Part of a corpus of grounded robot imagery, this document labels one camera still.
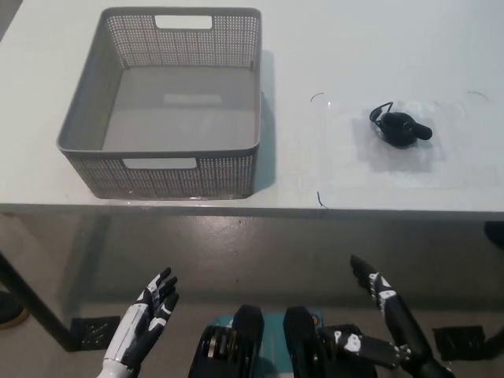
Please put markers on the robot right hand black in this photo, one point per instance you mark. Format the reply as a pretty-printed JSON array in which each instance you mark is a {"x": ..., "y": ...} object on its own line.
[{"x": 388, "y": 299}]

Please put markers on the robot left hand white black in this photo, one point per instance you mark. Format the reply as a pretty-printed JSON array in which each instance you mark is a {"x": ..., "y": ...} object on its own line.
[{"x": 143, "y": 315}]

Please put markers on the robot right black body block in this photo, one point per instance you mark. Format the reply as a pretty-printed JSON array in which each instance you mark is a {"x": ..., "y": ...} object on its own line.
[{"x": 311, "y": 346}]

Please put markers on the robot black body block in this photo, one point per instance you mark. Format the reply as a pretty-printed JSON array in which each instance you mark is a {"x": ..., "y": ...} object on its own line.
[
  {"x": 236, "y": 342},
  {"x": 311, "y": 346}
]

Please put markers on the robot left black body block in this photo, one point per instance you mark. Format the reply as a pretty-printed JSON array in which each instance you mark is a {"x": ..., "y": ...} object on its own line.
[{"x": 236, "y": 342}]

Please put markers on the black table leg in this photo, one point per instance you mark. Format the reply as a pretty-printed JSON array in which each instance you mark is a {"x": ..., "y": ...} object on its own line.
[{"x": 35, "y": 299}]

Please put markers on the teal robot body top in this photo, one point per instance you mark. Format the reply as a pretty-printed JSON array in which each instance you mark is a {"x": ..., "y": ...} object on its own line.
[{"x": 271, "y": 346}]

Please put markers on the dark object at table edge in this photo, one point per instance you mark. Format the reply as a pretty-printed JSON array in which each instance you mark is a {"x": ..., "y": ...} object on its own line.
[{"x": 496, "y": 234}]

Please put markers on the dark shoe with tan sole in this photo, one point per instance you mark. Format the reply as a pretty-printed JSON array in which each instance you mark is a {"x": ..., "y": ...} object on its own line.
[{"x": 10, "y": 311}]

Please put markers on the grey perforated plastic basket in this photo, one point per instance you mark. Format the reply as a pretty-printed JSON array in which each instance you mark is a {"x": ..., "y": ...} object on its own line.
[{"x": 177, "y": 102}]

